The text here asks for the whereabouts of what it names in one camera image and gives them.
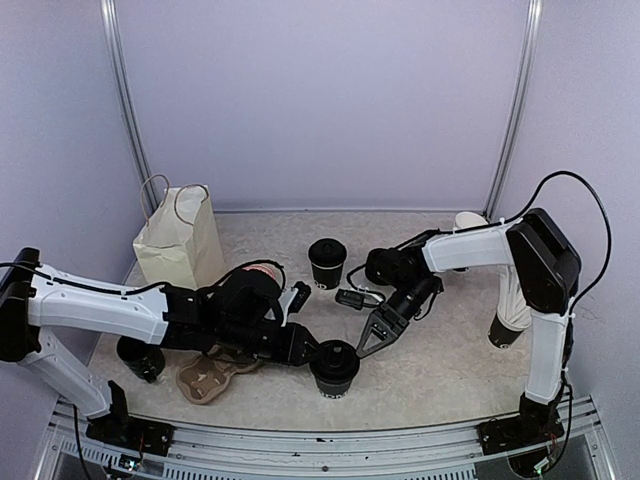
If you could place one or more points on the cup holding straws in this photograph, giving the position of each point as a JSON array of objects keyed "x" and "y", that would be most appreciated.
[{"x": 503, "y": 332}]

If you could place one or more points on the red white patterned bowl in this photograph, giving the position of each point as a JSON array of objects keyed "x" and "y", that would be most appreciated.
[{"x": 271, "y": 269}]

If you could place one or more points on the aluminium front rail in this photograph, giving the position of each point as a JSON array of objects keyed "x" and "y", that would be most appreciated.
[{"x": 450, "y": 451}]

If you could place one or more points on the beige paper bag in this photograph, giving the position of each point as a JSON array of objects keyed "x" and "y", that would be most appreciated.
[{"x": 179, "y": 242}]

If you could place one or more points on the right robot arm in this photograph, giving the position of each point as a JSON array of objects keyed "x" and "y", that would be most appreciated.
[{"x": 547, "y": 269}]

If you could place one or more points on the dark green black can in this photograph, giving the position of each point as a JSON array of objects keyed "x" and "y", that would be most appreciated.
[{"x": 144, "y": 360}]

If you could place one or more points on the corner metal post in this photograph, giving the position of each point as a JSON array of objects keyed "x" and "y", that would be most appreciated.
[
  {"x": 114, "y": 43},
  {"x": 525, "y": 67}
]

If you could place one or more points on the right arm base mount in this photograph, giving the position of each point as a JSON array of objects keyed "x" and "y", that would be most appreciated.
[{"x": 534, "y": 423}]

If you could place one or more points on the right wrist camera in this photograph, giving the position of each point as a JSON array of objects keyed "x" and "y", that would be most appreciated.
[{"x": 359, "y": 300}]

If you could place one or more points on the stack of paper cups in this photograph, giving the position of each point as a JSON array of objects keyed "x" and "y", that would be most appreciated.
[{"x": 467, "y": 219}]

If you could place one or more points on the black paper cup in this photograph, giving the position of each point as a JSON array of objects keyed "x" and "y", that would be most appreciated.
[
  {"x": 333, "y": 389},
  {"x": 327, "y": 271}
]

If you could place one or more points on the right corner metal post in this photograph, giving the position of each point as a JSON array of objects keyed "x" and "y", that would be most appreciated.
[{"x": 525, "y": 67}]

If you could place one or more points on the bundle of white straws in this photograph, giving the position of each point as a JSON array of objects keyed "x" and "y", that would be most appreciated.
[{"x": 512, "y": 310}]

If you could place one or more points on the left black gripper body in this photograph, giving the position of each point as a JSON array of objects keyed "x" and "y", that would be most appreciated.
[{"x": 247, "y": 339}]

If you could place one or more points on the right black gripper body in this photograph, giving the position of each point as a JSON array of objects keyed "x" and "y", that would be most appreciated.
[{"x": 420, "y": 291}]

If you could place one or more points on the brown cardboard cup carrier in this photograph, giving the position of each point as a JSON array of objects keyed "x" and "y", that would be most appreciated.
[{"x": 209, "y": 375}]

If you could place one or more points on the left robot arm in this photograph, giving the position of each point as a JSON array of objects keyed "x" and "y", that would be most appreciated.
[{"x": 246, "y": 309}]

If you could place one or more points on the left corner metal post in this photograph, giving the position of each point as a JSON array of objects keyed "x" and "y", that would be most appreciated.
[{"x": 114, "y": 43}]

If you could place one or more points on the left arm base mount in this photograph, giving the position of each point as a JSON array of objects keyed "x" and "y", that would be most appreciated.
[{"x": 119, "y": 428}]

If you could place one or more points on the black lid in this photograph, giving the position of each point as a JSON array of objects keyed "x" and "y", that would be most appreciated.
[
  {"x": 337, "y": 362},
  {"x": 327, "y": 252}
]

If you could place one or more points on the stack of black lids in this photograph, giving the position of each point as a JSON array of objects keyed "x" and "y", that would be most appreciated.
[{"x": 381, "y": 267}]

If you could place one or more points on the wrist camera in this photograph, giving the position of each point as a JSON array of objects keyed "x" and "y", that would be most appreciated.
[
  {"x": 359, "y": 300},
  {"x": 293, "y": 299}
]

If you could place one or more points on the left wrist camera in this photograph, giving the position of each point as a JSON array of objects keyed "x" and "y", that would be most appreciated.
[{"x": 293, "y": 299}]

